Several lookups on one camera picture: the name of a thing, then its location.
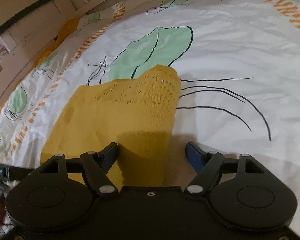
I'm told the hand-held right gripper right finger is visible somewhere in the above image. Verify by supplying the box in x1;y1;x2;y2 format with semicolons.
185;141;265;195

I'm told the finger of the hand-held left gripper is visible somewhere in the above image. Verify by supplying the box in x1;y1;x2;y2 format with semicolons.
8;165;38;181

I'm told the white leaf-print bed sheet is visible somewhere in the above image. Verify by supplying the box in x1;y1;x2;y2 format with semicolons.
0;0;300;240

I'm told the yellow knit baby garment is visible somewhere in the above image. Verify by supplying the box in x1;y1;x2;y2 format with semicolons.
40;64;182;188

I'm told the black wardrobe handle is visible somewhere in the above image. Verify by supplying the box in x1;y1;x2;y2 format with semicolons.
0;0;54;43

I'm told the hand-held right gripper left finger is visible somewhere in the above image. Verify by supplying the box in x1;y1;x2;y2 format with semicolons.
34;142;119;197

